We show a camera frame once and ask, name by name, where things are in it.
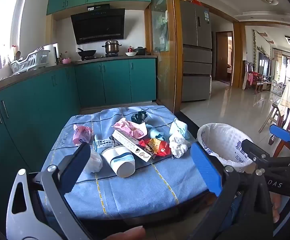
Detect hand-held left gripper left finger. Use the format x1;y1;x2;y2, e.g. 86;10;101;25
6;142;92;240

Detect wood framed glass door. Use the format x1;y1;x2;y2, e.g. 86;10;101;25
145;0;183;113

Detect green vine garland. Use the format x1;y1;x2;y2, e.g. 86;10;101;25
252;29;257;67

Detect gas stove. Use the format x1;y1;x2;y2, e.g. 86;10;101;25
75;54;123;62

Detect blue checked tablecloth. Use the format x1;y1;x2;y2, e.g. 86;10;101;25
39;105;210;219

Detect white bin with plastic liner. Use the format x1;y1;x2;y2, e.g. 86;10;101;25
197;122;255;173

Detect white printed sachet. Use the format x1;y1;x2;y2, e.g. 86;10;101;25
93;134;122;154

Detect white medicine box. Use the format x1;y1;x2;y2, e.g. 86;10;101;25
112;129;152;162

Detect white dish rack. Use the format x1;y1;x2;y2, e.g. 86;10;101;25
10;49;51;75

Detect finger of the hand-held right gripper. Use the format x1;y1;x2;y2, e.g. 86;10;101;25
240;138;278;167
269;124;290;157

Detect person's left hand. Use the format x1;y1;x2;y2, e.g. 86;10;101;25
105;226;146;240

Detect white play fence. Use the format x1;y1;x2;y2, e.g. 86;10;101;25
271;80;287;97

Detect dark green wrapper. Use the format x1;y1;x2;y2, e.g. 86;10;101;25
131;111;148;124

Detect pink wrapper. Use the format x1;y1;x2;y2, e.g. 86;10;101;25
111;117;148;140

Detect black television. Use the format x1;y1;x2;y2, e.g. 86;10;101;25
258;52;270;77

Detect red snack wrapper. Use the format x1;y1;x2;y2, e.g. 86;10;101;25
138;138;172;157

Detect person's right hand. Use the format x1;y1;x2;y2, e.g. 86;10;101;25
270;194;290;224

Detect grey refrigerator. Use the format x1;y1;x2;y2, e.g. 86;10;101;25
179;0;213;102

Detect green base cabinets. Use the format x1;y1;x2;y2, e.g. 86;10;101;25
0;57;158;193

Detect light wooden chair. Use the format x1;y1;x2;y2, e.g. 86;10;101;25
259;100;285;133

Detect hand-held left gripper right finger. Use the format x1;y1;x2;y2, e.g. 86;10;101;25
190;141;280;240

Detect white tissue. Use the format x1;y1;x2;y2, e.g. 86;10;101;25
169;132;189;158

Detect pink snack packet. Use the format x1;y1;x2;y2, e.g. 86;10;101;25
72;124;93;146

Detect white plastic bag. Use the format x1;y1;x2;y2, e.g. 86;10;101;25
84;150;103;173

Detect steel cooking pot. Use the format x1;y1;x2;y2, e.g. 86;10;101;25
102;39;122;55

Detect black range hood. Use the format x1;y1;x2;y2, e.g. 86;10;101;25
70;4;125;45

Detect white paper cup blue stripe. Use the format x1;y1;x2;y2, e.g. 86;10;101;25
101;145;136;178

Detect dining table with yellow cloth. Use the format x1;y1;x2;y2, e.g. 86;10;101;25
272;79;290;120

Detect black wok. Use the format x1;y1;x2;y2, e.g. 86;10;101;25
77;48;97;57

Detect light blue cleaning cloth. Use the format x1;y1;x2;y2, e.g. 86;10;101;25
145;124;165;142

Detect white kitchen appliance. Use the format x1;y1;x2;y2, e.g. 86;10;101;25
45;43;60;65

